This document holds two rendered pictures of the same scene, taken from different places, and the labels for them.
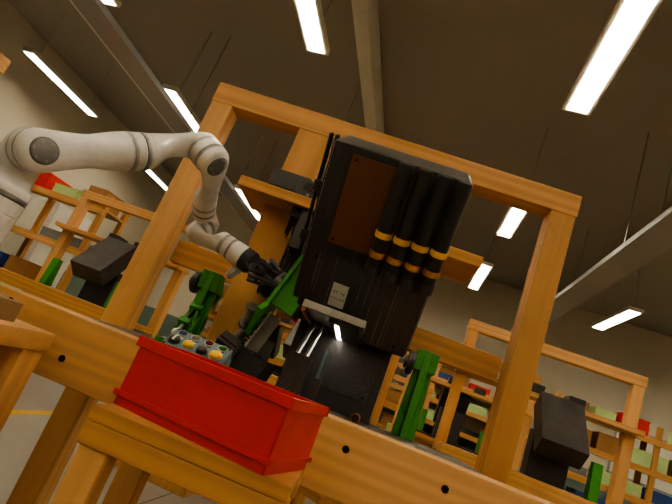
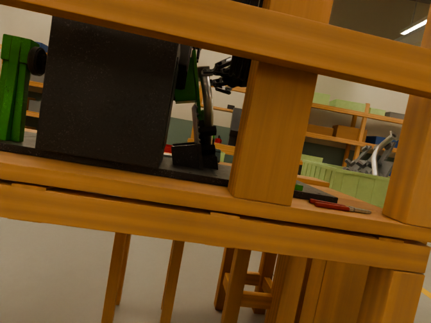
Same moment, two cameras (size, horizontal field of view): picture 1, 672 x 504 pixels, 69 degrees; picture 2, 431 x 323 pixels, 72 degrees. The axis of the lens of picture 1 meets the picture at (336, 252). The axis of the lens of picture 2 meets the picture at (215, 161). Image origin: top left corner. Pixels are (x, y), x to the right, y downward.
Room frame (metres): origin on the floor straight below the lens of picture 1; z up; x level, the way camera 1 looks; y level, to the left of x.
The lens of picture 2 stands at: (2.47, -0.06, 1.01)
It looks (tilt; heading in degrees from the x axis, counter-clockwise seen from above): 5 degrees down; 165
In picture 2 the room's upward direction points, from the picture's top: 10 degrees clockwise
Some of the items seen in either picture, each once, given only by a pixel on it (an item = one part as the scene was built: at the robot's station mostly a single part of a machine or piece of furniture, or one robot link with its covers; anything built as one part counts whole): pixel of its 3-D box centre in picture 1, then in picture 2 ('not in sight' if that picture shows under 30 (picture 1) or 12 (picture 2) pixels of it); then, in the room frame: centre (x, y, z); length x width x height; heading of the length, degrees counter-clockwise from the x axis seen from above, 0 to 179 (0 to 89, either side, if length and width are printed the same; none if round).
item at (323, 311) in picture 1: (335, 327); not in sight; (1.36, -0.07, 1.11); 0.39 x 0.16 x 0.03; 173
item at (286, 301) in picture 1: (293, 292); (186, 83); (1.42, 0.07, 1.17); 0.13 x 0.12 x 0.20; 83
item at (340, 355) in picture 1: (340, 353); (116, 95); (1.59, -0.13, 1.07); 0.30 x 0.18 x 0.34; 83
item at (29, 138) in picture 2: (282, 395); (150, 161); (1.47, -0.01, 0.89); 1.10 x 0.42 x 0.02; 83
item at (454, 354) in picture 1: (329, 308); (160, 12); (1.84, -0.06, 1.23); 1.30 x 0.05 x 0.09; 83
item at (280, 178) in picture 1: (290, 184); not in sight; (1.72, 0.25, 1.59); 0.15 x 0.07 x 0.07; 83
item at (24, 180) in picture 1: (21, 166); not in sight; (0.98, 0.66, 1.14); 0.09 x 0.09 x 0.17; 51
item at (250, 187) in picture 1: (356, 231); not in sight; (1.73, -0.04, 1.52); 0.90 x 0.25 x 0.04; 83
